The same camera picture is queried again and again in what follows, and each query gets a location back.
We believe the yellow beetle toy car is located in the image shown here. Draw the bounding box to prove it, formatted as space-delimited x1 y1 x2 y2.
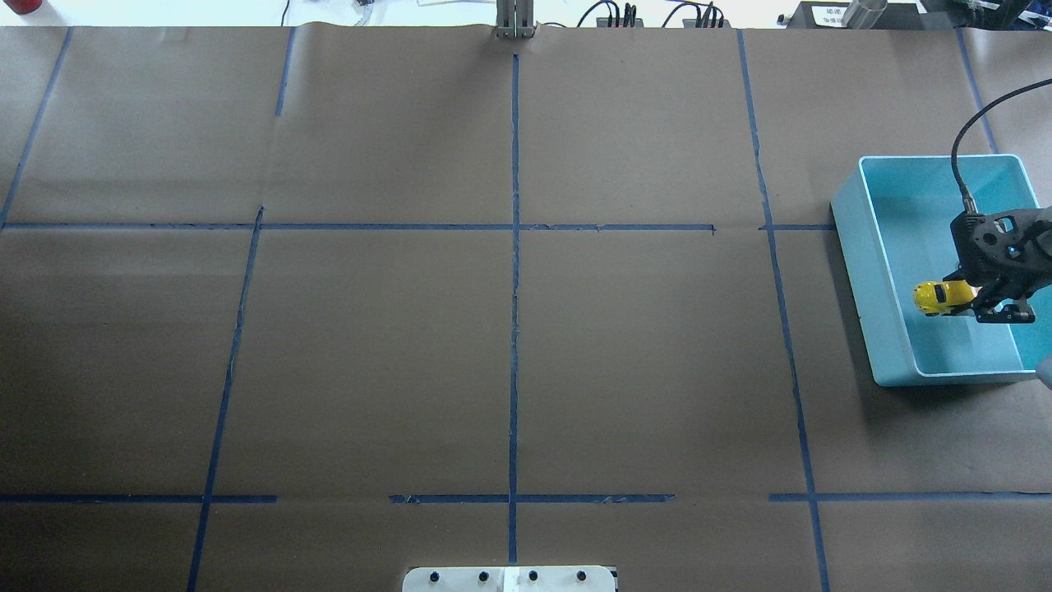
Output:
912 280 978 317

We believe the silver metal cup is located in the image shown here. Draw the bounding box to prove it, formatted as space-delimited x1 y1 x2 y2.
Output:
841 0 889 30

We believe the light blue plastic bin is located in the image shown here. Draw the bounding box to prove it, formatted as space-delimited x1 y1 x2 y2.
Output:
831 156 1051 387

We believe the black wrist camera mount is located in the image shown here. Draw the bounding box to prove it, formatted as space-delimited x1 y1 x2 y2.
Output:
944 207 1051 291

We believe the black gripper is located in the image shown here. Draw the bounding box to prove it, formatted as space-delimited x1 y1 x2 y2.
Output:
974 275 1051 325

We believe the red cylinder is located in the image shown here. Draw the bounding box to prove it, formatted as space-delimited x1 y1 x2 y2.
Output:
2 0 43 16

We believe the aluminium frame post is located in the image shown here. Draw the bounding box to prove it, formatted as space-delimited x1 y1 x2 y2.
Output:
495 0 537 39

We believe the right black braided cable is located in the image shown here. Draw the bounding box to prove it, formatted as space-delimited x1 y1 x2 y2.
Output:
951 78 1052 216

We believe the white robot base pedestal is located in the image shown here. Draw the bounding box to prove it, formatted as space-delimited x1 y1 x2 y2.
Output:
401 565 619 591

